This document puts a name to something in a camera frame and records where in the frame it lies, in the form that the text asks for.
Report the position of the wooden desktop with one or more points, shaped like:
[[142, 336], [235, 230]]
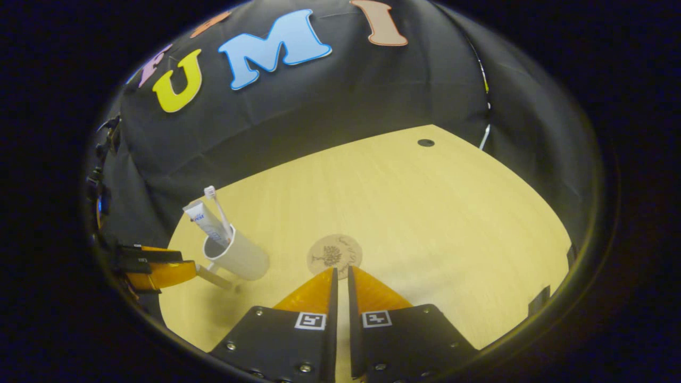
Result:
[[425, 213]]

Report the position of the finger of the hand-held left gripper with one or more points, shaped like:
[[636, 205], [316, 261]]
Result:
[[165, 276], [149, 254]]

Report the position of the white cup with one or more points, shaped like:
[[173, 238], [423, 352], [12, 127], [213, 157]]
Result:
[[247, 260]]

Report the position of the white toothbrush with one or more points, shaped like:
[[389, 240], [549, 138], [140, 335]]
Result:
[[219, 210]]

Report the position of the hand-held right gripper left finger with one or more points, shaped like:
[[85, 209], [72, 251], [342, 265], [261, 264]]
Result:
[[282, 346]]

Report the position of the round cork coaster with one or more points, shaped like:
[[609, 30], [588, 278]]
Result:
[[335, 250]]

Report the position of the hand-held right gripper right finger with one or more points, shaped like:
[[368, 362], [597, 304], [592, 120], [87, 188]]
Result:
[[404, 346]]

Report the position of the white toothpaste tube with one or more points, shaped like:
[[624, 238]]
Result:
[[205, 221]]

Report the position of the black backdrop cloth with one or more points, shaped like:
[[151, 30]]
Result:
[[346, 96]]

